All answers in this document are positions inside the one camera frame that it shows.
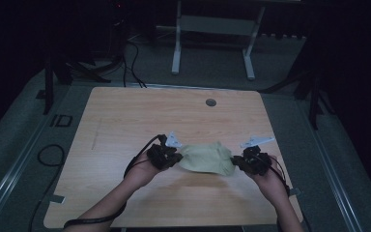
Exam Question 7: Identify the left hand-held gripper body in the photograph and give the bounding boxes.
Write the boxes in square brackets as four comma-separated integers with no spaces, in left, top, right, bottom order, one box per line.
[146,130,184,171]

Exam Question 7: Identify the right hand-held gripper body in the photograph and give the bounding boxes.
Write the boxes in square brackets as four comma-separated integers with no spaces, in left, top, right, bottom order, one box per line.
[240,135,276,177]

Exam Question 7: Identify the person's right hand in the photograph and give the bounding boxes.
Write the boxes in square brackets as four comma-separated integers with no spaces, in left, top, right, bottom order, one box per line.
[245,155,290,201]

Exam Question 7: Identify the person's left hand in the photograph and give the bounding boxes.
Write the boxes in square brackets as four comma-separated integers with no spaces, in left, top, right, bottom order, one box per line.
[123,150,162,190]

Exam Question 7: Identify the black metal stand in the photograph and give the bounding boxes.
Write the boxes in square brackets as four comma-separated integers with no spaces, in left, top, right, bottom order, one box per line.
[260,61,336,131]
[36,52,112,116]

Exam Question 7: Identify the dark equipment with red light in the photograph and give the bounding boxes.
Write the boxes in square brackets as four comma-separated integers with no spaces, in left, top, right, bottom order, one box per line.
[107,0,130,67]

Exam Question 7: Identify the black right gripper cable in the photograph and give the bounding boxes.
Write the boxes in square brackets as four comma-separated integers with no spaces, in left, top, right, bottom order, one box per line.
[256,154,313,232]

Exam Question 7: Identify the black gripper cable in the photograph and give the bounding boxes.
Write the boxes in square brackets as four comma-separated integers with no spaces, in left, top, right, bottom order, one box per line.
[63,133,168,230]
[256,154,313,232]

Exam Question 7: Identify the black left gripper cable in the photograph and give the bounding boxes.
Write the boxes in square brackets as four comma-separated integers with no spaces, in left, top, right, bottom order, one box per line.
[63,133,168,230]

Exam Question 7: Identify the aluminium floor rail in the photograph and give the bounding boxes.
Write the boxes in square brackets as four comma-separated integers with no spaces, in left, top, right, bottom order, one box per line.
[0,110,64,228]
[298,101,365,232]

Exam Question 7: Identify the black cables on floor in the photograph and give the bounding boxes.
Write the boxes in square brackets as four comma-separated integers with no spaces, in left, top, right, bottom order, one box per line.
[121,40,148,89]

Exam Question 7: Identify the black looped floor cable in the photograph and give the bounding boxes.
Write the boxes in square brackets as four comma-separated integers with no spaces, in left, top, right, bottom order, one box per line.
[28,143,67,232]

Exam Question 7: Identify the white metal table frame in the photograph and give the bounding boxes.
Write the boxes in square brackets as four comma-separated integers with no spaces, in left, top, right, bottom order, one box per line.
[171,0,267,81]

